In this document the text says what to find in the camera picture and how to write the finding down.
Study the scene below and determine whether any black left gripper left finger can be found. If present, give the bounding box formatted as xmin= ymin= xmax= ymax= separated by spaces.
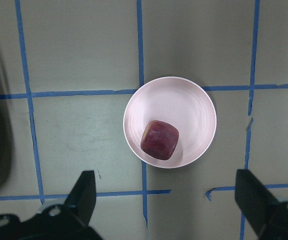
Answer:
xmin=0 ymin=170 xmax=101 ymax=240

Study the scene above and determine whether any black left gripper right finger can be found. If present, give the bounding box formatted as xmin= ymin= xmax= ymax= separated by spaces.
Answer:
xmin=234 ymin=169 xmax=288 ymax=240

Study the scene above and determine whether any red apple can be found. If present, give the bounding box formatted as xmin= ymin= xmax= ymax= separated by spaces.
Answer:
xmin=140 ymin=120 xmax=179 ymax=161

